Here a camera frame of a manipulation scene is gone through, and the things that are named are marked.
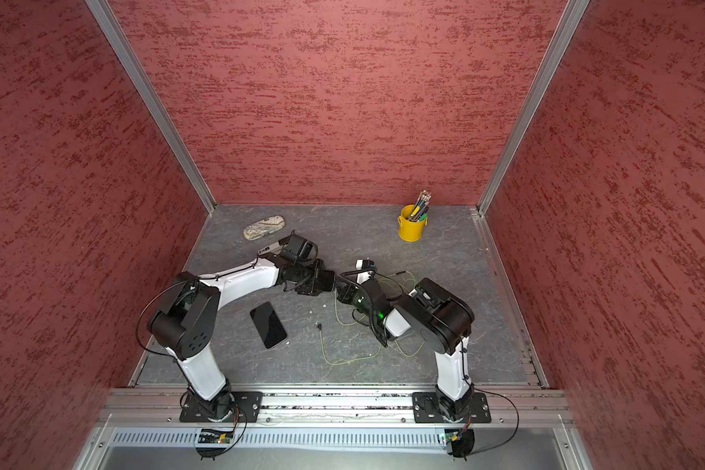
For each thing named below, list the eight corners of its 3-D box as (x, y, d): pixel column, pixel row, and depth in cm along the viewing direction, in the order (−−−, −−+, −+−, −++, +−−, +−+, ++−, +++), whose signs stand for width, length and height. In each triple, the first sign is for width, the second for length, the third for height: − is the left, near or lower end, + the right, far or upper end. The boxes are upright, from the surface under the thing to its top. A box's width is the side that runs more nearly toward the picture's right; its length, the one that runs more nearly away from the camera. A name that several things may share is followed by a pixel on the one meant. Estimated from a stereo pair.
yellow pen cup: (409, 246, 110) (413, 229, 102) (391, 229, 115) (393, 212, 107) (425, 236, 113) (429, 219, 105) (406, 220, 118) (410, 203, 111)
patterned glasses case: (247, 243, 111) (245, 238, 108) (242, 232, 114) (240, 227, 112) (286, 226, 116) (285, 221, 114) (281, 217, 119) (279, 212, 117)
